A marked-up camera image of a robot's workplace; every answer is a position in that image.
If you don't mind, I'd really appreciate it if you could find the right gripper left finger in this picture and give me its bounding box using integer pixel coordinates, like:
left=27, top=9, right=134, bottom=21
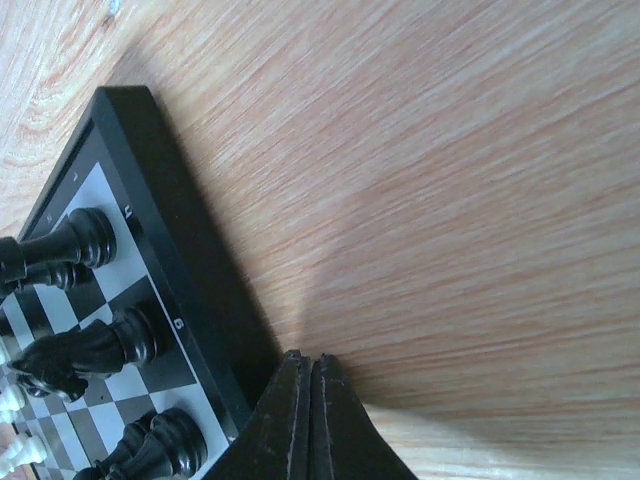
left=205, top=350, right=311, bottom=480

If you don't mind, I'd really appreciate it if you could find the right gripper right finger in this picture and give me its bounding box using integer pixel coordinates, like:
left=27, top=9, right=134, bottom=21
left=309, top=354, right=416, bottom=480

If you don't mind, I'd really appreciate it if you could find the black silver chess board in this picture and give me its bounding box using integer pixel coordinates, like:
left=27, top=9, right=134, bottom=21
left=1, top=86, right=278, bottom=479

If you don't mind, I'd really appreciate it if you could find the black bishop chess piece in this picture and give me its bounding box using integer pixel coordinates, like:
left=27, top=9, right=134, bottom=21
left=75, top=407, right=208, bottom=479

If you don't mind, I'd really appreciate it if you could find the black knight chess piece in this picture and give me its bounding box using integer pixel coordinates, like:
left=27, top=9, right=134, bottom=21
left=8, top=306, right=166, bottom=403

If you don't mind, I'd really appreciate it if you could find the white pawn chess piece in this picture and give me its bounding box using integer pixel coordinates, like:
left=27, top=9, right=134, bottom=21
left=1, top=433, right=48, bottom=477

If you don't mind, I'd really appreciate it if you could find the black pawn chess piece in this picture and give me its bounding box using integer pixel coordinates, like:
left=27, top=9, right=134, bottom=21
left=1, top=262, right=93, bottom=300

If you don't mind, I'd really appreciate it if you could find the black rook chess piece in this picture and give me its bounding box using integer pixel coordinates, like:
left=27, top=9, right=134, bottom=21
left=1, top=207, right=117, bottom=281

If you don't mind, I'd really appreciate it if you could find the white pawn near edge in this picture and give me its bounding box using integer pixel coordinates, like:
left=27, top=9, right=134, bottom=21
left=0, top=384, right=26, bottom=423

